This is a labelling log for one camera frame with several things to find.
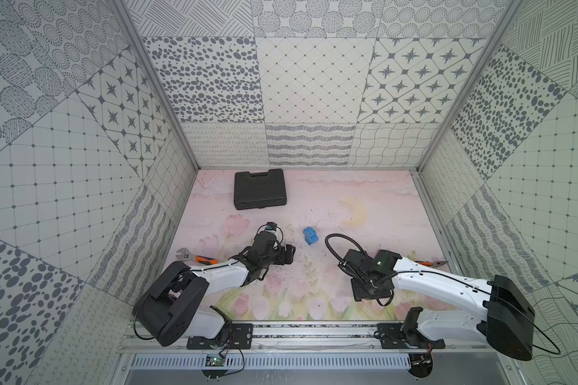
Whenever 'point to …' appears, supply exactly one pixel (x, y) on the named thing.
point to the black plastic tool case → (257, 191)
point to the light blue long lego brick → (310, 236)
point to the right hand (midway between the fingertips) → (367, 295)
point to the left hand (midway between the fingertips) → (292, 250)
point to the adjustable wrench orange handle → (185, 254)
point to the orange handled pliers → (430, 264)
